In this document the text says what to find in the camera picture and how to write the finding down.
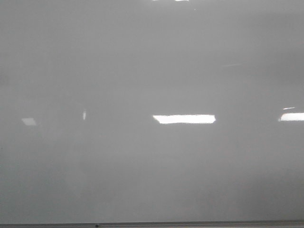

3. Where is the white whiteboard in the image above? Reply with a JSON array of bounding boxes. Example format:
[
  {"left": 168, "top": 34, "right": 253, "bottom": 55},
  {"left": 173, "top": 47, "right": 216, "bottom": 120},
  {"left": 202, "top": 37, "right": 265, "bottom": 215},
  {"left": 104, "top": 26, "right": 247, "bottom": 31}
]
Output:
[{"left": 0, "top": 0, "right": 304, "bottom": 223}]

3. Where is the grey aluminium whiteboard frame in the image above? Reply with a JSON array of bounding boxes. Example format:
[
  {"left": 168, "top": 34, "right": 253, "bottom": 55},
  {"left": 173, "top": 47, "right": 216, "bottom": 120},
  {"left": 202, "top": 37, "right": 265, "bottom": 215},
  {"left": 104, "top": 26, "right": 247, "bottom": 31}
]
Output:
[{"left": 0, "top": 220, "right": 304, "bottom": 228}]

